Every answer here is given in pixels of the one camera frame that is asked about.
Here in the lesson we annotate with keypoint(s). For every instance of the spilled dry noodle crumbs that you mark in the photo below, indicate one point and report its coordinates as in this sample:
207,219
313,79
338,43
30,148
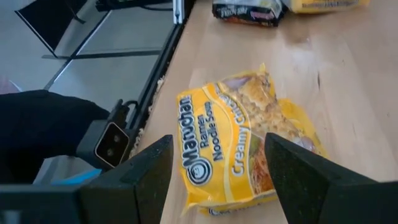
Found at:
136,143

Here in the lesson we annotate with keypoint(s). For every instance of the silver metal bracket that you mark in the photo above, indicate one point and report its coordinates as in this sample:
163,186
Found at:
178,12

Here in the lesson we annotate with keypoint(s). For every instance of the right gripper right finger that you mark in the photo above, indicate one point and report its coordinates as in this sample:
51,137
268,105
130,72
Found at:
298,180

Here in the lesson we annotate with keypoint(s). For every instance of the black Fire noodle pack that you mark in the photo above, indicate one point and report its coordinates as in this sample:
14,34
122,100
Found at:
248,14

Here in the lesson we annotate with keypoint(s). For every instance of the table-level camera box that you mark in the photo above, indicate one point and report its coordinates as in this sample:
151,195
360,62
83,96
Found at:
105,146

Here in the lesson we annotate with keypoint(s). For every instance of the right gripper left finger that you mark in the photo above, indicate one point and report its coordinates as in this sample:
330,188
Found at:
133,193

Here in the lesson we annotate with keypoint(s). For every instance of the plain black floor mat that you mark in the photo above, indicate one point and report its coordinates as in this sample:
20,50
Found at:
53,18

